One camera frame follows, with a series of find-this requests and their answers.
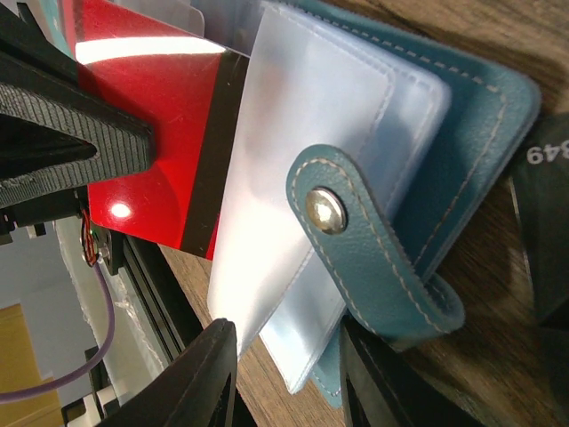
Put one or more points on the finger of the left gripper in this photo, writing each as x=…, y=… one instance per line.
x=54, y=136

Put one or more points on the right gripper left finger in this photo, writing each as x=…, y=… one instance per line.
x=197, y=389

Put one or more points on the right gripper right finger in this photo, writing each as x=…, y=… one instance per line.
x=379, y=389

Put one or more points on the red card front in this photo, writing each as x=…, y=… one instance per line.
x=188, y=89

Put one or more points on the blue leather card holder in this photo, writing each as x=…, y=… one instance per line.
x=361, y=152

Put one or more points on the black VIP card centre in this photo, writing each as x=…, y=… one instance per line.
x=539, y=181

